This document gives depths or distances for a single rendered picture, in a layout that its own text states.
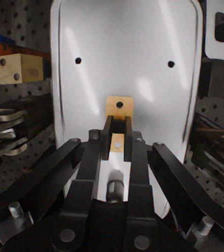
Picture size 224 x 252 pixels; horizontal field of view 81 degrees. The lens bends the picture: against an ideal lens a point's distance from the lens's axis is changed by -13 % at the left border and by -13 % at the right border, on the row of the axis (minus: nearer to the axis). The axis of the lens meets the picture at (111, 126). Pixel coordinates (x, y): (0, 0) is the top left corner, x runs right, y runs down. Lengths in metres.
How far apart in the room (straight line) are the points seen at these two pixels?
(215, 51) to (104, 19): 0.16
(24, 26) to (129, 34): 0.49
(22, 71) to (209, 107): 0.58
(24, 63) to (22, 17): 0.48
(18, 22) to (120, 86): 0.53
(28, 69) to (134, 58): 0.14
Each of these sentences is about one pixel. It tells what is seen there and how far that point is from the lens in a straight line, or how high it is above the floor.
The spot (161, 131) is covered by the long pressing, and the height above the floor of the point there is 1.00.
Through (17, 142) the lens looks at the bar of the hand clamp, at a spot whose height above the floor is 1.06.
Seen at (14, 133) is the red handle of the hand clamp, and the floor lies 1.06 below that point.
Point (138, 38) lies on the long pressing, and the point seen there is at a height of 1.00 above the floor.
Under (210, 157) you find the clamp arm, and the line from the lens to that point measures 0.26.
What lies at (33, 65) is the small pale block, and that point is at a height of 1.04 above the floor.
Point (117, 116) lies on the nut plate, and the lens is 0.21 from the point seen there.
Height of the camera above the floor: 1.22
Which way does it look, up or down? 70 degrees down
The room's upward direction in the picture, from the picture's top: 168 degrees counter-clockwise
